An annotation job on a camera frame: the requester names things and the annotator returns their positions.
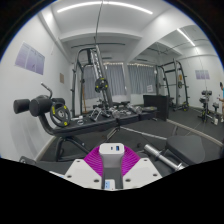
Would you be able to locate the black padded seat cushion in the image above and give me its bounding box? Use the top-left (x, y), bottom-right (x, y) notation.
top-left (165, 134), bottom-right (206, 166)

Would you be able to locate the white charger block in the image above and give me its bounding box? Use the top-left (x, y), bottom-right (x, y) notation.
top-left (98, 143), bottom-right (126, 183)

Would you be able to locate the ceiling light tube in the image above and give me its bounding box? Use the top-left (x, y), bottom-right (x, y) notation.
top-left (56, 0), bottom-right (154, 15)
top-left (176, 28), bottom-right (197, 47)

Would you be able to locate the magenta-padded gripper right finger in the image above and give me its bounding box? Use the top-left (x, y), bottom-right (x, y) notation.
top-left (121, 149), bottom-right (163, 190)

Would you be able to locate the small black pad with knob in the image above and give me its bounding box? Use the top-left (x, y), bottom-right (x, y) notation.
top-left (18, 155), bottom-right (38, 166)

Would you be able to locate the silver barbell bar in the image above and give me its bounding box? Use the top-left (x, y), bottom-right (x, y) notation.
top-left (143, 143), bottom-right (185, 172)

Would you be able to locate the black weight bench with rollers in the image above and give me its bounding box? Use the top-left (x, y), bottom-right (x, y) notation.
top-left (13, 94), bottom-right (159, 161)

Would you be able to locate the black exercise machine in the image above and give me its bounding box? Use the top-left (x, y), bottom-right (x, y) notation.
top-left (198, 89), bottom-right (223, 125)

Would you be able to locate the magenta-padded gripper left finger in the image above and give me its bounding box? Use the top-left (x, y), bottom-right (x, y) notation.
top-left (64, 146), bottom-right (104, 189)

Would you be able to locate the large purple wall poster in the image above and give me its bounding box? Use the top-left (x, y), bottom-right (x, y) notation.
top-left (14, 41), bottom-right (46, 75)

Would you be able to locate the grey window curtain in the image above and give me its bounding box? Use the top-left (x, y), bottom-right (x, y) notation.
top-left (83, 63), bottom-right (127, 99)
top-left (127, 63), bottom-right (158, 95)

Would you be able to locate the small purple wall poster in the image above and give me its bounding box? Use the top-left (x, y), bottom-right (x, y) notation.
top-left (194, 69), bottom-right (211, 80)

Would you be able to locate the black box cabinet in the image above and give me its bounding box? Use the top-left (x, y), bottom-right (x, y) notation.
top-left (143, 94), bottom-right (170, 122)

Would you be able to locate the grey cable machine frame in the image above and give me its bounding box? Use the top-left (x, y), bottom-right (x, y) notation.
top-left (70, 44), bottom-right (114, 116)

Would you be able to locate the black yellow weight plate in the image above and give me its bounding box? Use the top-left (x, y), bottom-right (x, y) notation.
top-left (49, 101), bottom-right (72, 128)
top-left (94, 77), bottom-right (109, 93)

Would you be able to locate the group of dumbbells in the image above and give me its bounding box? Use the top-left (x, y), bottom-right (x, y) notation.
top-left (89, 101), bottom-right (143, 123)

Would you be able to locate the black squat rack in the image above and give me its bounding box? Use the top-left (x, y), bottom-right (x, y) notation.
top-left (154, 59), bottom-right (190, 112)

